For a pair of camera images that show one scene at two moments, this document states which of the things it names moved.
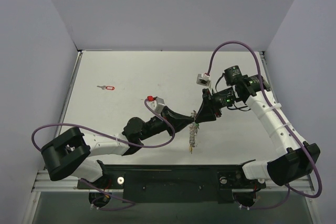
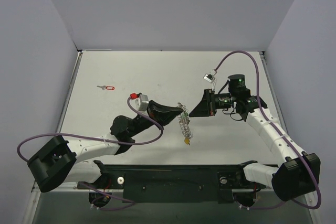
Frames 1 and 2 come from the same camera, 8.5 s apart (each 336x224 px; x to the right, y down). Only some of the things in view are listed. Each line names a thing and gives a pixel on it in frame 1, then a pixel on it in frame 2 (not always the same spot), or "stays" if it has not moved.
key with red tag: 107,87 stays
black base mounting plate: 174,183 stays
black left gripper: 167,119 to 150,108
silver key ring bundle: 193,130 to 185,121
